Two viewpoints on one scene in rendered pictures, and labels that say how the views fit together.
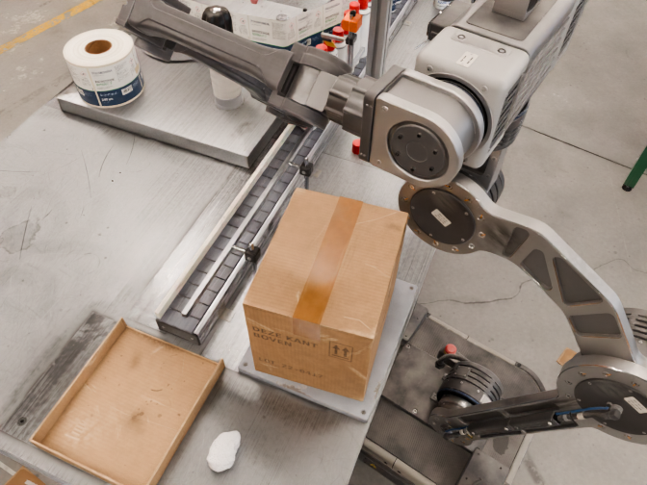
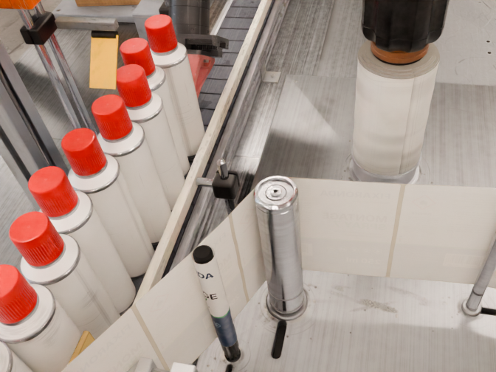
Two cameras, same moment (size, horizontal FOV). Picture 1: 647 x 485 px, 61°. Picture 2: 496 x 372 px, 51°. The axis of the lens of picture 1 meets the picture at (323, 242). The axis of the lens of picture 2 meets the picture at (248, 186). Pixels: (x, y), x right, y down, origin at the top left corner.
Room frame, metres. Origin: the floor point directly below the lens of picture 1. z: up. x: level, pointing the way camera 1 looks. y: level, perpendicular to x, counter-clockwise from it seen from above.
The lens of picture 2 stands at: (1.86, 0.11, 1.40)
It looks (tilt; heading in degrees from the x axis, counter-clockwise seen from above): 48 degrees down; 178
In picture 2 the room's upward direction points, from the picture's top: 9 degrees counter-clockwise
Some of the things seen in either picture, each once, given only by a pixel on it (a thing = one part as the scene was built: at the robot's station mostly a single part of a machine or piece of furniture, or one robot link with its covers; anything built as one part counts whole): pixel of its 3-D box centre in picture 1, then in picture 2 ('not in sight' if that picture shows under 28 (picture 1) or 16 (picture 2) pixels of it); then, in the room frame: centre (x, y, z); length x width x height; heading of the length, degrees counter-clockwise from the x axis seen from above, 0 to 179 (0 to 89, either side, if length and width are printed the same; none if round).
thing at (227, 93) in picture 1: (222, 58); (395, 79); (1.40, 0.30, 1.03); 0.09 x 0.09 x 0.30
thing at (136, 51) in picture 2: not in sight; (155, 115); (1.33, 0.02, 0.98); 0.05 x 0.05 x 0.20
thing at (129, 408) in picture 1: (133, 400); not in sight; (0.45, 0.39, 0.85); 0.30 x 0.26 x 0.04; 158
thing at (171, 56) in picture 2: not in sight; (176, 90); (1.29, 0.05, 0.98); 0.05 x 0.05 x 0.20
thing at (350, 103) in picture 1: (362, 106); not in sight; (0.65, -0.05, 1.45); 0.09 x 0.08 x 0.12; 146
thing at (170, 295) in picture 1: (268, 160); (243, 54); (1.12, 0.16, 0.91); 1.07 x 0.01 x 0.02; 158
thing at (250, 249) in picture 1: (245, 262); not in sight; (0.76, 0.18, 0.91); 0.07 x 0.03 x 0.16; 68
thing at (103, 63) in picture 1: (105, 67); not in sight; (1.46, 0.68, 0.95); 0.20 x 0.20 x 0.14
